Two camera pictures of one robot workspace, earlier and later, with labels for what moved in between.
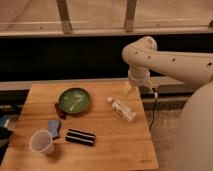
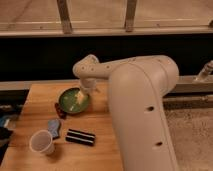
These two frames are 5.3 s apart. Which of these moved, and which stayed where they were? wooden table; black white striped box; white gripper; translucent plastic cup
Moved: white gripper
Stayed: black white striped box; translucent plastic cup; wooden table
